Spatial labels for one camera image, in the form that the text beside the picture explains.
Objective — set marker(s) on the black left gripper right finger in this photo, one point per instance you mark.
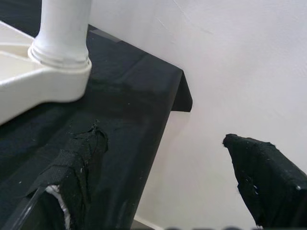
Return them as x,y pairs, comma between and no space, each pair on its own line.
268,182

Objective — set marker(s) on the white plastic table top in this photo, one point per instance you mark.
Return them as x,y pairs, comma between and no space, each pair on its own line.
43,81

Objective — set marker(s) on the white plastic table leg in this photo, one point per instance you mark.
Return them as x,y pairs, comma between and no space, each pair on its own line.
63,31

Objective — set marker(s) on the small clear tape patch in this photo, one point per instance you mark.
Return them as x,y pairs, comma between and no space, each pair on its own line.
106,35

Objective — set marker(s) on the black tablecloth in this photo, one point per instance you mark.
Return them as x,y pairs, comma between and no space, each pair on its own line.
120,95

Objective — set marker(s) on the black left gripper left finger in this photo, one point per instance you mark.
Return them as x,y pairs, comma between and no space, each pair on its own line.
72,179

